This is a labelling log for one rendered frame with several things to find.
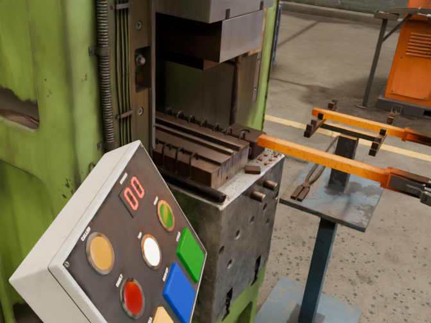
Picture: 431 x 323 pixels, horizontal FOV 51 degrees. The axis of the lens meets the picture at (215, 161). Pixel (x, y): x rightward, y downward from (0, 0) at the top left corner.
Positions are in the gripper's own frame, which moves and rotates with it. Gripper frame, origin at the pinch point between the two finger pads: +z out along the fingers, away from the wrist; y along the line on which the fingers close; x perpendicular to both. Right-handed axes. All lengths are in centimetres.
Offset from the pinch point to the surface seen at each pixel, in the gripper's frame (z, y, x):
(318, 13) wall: 285, 722, -102
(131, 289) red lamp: 25, -64, 3
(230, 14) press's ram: 44, -9, 31
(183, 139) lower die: 60, -3, -8
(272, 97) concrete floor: 163, 291, -108
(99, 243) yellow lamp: 29, -65, 11
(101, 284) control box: 26, -68, 7
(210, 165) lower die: 46.5, -9.0, -8.8
